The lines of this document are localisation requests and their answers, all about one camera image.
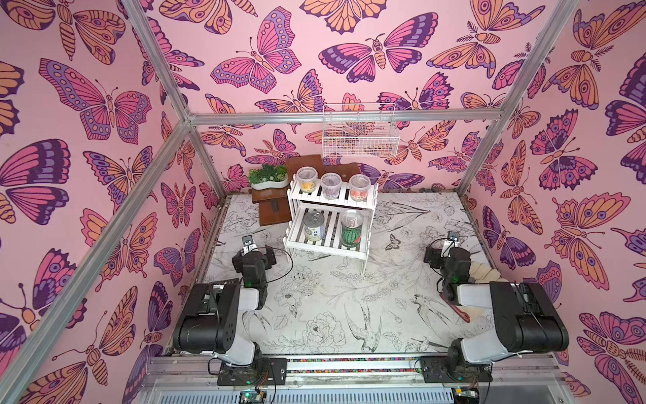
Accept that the silver tin can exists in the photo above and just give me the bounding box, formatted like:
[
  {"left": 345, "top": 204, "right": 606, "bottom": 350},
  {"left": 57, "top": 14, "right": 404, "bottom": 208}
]
[{"left": 303, "top": 210, "right": 325, "bottom": 242}]

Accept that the jar with yellow seeds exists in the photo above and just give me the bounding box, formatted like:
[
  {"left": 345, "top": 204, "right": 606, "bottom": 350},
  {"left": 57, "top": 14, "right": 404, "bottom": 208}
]
[{"left": 296, "top": 166, "right": 318, "bottom": 195}]

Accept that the green watermelon can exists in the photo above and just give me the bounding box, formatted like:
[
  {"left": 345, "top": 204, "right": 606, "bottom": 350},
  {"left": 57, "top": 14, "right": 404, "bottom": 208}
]
[{"left": 341, "top": 210, "right": 363, "bottom": 248}]

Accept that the jar with purple seeds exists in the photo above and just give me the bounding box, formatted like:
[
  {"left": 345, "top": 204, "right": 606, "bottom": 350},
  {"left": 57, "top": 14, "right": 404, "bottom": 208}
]
[{"left": 321, "top": 173, "right": 343, "bottom": 200}]

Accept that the jar with red seeds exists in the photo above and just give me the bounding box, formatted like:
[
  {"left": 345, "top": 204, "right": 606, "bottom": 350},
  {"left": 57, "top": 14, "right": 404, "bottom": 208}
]
[{"left": 348, "top": 174, "right": 372, "bottom": 202}]

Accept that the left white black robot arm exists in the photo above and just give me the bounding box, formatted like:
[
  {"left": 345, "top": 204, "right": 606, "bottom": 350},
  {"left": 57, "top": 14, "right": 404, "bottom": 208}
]
[{"left": 172, "top": 246, "right": 277, "bottom": 386}]

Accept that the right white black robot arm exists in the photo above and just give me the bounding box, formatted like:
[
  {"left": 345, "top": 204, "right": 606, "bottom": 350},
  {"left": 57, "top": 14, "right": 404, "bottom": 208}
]
[{"left": 419, "top": 246, "right": 570, "bottom": 383}]

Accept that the white wooden two-tier shelf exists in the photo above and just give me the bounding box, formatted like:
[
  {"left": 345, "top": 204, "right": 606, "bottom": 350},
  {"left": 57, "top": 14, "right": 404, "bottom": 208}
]
[{"left": 283, "top": 178, "right": 379, "bottom": 263}]

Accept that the beige oven glove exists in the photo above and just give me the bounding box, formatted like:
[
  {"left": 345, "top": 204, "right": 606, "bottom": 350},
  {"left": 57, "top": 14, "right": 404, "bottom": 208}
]
[{"left": 469, "top": 263, "right": 507, "bottom": 284}]

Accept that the brown wooden stand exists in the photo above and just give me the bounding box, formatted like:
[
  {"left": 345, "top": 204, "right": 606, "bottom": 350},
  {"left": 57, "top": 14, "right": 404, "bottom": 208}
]
[{"left": 250, "top": 153, "right": 364, "bottom": 227}]

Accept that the green plant in white pot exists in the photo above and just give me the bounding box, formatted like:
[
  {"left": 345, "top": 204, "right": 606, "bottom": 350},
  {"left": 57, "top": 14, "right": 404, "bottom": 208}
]
[{"left": 248, "top": 164, "right": 289, "bottom": 191}]

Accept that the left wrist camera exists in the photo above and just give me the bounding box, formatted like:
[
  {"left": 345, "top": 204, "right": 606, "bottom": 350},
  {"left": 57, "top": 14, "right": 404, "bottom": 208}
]
[{"left": 242, "top": 235, "right": 257, "bottom": 255}]

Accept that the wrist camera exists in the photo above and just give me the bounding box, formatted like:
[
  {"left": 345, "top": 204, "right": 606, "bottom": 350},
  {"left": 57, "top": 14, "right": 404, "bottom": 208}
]
[
  {"left": 242, "top": 235, "right": 257, "bottom": 255},
  {"left": 441, "top": 231, "right": 460, "bottom": 258}
]

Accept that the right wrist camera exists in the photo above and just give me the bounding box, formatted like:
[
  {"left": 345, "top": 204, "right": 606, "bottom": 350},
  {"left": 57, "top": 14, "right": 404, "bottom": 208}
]
[{"left": 441, "top": 231, "right": 460, "bottom": 258}]

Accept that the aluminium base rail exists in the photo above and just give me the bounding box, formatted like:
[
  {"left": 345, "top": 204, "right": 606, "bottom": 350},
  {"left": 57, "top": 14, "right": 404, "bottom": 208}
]
[{"left": 135, "top": 353, "right": 576, "bottom": 403}]

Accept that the white wire basket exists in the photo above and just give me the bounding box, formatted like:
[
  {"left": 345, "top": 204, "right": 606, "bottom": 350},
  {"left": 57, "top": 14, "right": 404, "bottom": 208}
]
[{"left": 321, "top": 105, "right": 400, "bottom": 159}]

